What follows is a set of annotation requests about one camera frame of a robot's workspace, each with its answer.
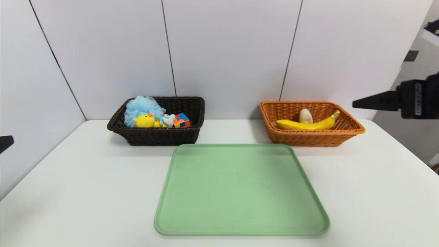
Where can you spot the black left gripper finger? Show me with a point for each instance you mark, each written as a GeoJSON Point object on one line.
{"type": "Point", "coordinates": [5, 143]}

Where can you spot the yellow banana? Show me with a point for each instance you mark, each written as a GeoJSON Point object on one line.
{"type": "Point", "coordinates": [301, 125]}

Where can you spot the light green plastic tray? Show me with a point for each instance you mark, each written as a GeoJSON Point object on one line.
{"type": "Point", "coordinates": [240, 192]}

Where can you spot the orange wicker basket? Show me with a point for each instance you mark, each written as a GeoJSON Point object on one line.
{"type": "Point", "coordinates": [308, 139]}

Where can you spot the light blue mesh bath loofah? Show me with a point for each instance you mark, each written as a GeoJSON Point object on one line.
{"type": "Point", "coordinates": [142, 106]}

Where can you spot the dark brown wicker basket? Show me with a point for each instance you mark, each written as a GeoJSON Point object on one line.
{"type": "Point", "coordinates": [161, 137]}

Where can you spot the yellow duck toy car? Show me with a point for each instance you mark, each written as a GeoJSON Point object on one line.
{"type": "Point", "coordinates": [151, 121]}

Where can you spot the multicoloured puzzle cube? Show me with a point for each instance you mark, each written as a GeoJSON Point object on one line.
{"type": "Point", "coordinates": [182, 120]}

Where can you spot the small black wall fixture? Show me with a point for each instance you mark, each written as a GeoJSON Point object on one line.
{"type": "Point", "coordinates": [411, 56]}

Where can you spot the round beige yellow bun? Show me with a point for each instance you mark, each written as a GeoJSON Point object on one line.
{"type": "Point", "coordinates": [305, 116]}

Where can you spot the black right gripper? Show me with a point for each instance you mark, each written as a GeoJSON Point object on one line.
{"type": "Point", "coordinates": [415, 98]}

